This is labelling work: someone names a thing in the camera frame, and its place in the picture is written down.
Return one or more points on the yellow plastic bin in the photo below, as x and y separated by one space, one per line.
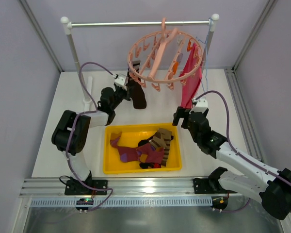
131 135

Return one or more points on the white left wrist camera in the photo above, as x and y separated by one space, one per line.
121 80

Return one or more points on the red yellow argyle sock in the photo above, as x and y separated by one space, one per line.
149 165

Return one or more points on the pink towel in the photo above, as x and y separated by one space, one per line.
192 83

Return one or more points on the aluminium mounting rail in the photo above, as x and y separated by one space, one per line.
123 192

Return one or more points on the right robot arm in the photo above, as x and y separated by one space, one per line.
260 182

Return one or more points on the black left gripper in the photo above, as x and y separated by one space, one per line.
128 90

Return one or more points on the pink round clip hanger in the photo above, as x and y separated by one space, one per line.
151 58

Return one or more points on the purple yellow patterned sock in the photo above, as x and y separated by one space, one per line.
150 154

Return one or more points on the purple clothes clip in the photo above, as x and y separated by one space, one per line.
179 58

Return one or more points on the beige brown striped sock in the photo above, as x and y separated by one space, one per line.
162 139

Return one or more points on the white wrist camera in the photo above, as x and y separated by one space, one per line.
199 105
121 80

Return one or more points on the dark brown sock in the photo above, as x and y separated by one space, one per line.
139 95

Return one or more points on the orange clothes clip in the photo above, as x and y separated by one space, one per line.
175 67

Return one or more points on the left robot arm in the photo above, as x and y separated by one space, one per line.
70 137

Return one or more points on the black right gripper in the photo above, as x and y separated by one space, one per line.
189 119

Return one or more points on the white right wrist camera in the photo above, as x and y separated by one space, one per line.
199 105

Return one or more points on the blue wire hanger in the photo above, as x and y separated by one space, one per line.
204 64

